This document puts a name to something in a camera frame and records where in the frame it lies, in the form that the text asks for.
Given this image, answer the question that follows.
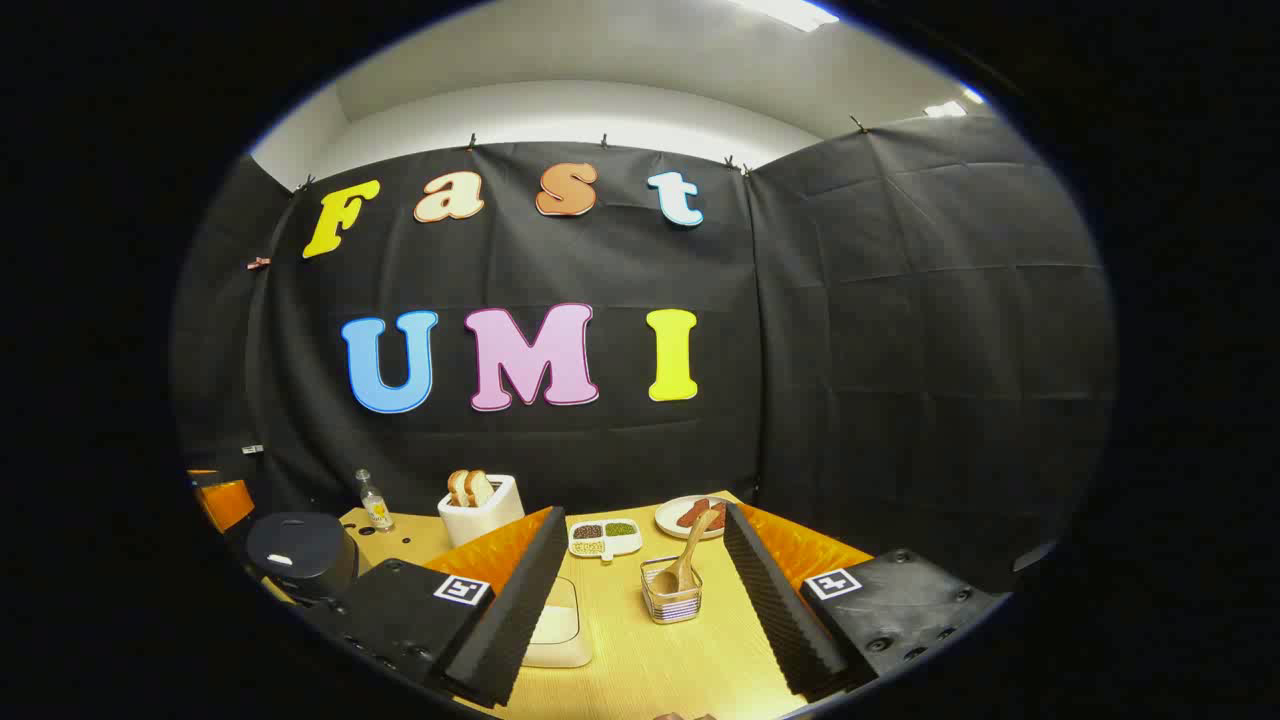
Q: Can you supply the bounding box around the black backdrop cloth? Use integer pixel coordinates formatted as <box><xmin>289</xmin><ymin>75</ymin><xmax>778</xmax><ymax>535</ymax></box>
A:
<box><xmin>170</xmin><ymin>110</ymin><xmax>1116</xmax><ymax>591</ymax></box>

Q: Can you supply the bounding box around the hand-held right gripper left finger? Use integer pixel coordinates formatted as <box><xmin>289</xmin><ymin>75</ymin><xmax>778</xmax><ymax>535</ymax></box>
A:
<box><xmin>300</xmin><ymin>505</ymin><xmax>569</xmax><ymax>709</ymax></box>

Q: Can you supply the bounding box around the dark grey rice cooker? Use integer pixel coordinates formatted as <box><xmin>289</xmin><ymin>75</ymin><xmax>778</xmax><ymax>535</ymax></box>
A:
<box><xmin>245</xmin><ymin>512</ymin><xmax>359</xmax><ymax>601</ymax></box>

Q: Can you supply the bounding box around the clear box of rice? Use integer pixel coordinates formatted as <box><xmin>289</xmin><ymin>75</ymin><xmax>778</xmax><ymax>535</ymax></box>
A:
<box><xmin>520</xmin><ymin>575</ymin><xmax>594</xmax><ymax>669</ymax></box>

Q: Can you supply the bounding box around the long ceiling light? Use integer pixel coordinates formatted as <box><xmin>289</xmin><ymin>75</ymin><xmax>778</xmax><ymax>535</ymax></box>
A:
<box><xmin>730</xmin><ymin>0</ymin><xmax>841</xmax><ymax>33</ymax></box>

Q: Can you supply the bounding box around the white toaster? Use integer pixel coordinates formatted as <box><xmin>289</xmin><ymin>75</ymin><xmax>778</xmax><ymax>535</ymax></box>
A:
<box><xmin>437</xmin><ymin>475</ymin><xmax>525</xmax><ymax>548</ymax></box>

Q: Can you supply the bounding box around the wire chopstick holder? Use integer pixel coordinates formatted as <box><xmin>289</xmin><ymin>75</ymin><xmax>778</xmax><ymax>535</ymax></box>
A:
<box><xmin>640</xmin><ymin>556</ymin><xmax>704</xmax><ymax>625</ymax></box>

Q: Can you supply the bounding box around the white round plate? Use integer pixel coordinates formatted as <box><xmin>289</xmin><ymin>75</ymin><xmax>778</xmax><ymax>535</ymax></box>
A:
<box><xmin>655</xmin><ymin>495</ymin><xmax>736</xmax><ymax>541</ymax></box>

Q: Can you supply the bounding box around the wooden spoon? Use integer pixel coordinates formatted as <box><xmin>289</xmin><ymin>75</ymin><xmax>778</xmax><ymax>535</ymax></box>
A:
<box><xmin>652</xmin><ymin>508</ymin><xmax>721</xmax><ymax>598</ymax></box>

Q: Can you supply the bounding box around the small glass bottle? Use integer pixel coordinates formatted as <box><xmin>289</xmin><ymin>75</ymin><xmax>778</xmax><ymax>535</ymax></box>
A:
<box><xmin>355</xmin><ymin>468</ymin><xmax>394</xmax><ymax>531</ymax></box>

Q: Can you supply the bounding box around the white divided bean dish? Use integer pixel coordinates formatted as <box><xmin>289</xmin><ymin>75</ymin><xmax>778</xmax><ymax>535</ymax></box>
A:
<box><xmin>568</xmin><ymin>517</ymin><xmax>643</xmax><ymax>563</ymax></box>

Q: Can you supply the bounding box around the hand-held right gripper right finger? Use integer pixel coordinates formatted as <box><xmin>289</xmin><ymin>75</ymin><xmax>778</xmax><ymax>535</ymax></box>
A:
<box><xmin>722</xmin><ymin>502</ymin><xmax>1006</xmax><ymax>701</ymax></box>

